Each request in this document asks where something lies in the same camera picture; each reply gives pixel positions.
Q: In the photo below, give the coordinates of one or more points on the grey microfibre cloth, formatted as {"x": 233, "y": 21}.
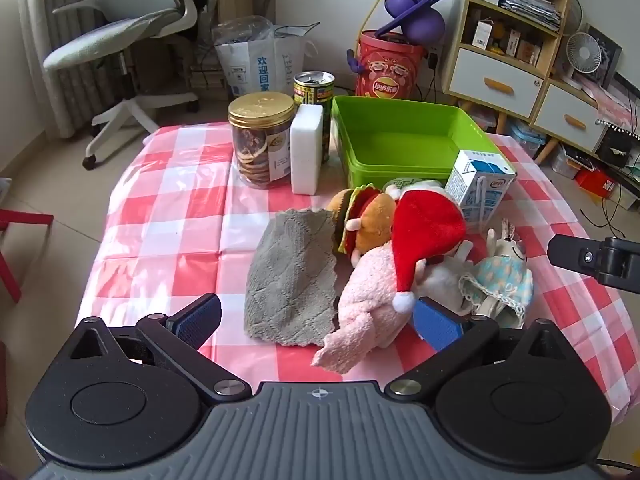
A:
{"x": 287, "y": 280}

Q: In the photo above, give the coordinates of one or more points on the black picture frame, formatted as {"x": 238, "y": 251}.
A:
{"x": 610, "y": 50}

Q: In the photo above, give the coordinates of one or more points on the pink table runner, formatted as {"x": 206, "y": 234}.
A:
{"x": 615, "y": 102}

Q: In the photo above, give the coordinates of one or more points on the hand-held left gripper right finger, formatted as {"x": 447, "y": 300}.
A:
{"x": 437, "y": 327}

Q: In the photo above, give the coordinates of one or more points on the wooden shelf cabinet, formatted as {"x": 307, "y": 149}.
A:
{"x": 490, "y": 72}

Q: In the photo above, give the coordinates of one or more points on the green plastic box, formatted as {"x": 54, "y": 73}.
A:
{"x": 400, "y": 135}

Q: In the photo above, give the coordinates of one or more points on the pink plush toy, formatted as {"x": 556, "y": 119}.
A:
{"x": 370, "y": 300}

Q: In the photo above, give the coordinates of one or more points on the low wooden drawer cabinet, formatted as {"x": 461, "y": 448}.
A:
{"x": 565, "y": 115}

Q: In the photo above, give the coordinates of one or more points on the red checked tablecloth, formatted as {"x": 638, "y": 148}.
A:
{"x": 175, "y": 200}

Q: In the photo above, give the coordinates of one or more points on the green and yellow tin can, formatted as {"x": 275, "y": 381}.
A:
{"x": 312, "y": 90}

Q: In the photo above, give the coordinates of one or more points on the white and blue milk carton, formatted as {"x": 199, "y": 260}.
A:
{"x": 475, "y": 190}

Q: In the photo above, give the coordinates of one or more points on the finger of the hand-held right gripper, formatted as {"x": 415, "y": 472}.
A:
{"x": 570, "y": 252}

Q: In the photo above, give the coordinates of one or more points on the clear jar with gold lid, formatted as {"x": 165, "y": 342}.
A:
{"x": 260, "y": 145}

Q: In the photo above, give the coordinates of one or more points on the stack of papers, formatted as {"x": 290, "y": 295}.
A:
{"x": 532, "y": 7}

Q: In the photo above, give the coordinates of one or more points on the white paper bag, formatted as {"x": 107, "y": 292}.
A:
{"x": 260, "y": 67}

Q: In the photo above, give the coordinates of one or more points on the black box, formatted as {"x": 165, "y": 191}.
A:
{"x": 617, "y": 145}

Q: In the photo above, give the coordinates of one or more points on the white desk fan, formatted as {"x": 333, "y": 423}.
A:
{"x": 585, "y": 55}

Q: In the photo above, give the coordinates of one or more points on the red round bucket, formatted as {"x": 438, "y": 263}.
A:
{"x": 387, "y": 70}

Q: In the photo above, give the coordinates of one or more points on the burger plush toy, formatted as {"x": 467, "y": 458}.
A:
{"x": 372, "y": 220}

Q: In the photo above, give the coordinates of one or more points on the white sponge block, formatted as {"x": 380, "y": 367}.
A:
{"x": 306, "y": 150}

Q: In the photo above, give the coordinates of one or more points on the purple jump ball toy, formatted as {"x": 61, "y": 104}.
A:
{"x": 420, "y": 20}

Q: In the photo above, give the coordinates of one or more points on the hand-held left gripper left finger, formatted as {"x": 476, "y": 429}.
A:
{"x": 196, "y": 319}

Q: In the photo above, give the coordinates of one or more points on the white office chair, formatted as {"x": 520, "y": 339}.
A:
{"x": 120, "y": 30}

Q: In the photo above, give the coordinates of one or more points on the grey standing fan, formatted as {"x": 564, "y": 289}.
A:
{"x": 574, "y": 12}

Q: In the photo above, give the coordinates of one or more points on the red stool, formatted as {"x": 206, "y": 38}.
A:
{"x": 15, "y": 240}

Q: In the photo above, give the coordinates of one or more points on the rabbit doll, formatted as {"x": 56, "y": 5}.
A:
{"x": 502, "y": 275}

